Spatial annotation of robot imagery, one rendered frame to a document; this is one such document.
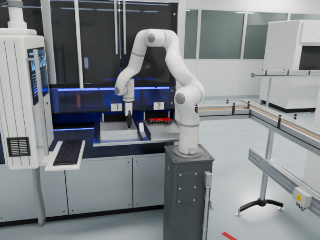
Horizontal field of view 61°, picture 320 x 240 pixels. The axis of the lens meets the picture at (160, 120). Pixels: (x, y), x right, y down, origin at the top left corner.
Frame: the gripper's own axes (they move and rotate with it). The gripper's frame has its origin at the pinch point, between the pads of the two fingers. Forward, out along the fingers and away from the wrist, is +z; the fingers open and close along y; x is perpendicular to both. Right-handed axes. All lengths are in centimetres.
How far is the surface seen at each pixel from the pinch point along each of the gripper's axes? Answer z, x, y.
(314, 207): 48, 118, 57
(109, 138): 8.0, -14.4, 11.2
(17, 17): -69, -63, 13
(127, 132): 6.3, -1.4, 6.1
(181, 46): -52, 44, -20
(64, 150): 13.1, -44.0, 15.5
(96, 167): 45, -25, -20
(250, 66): 12, 368, -481
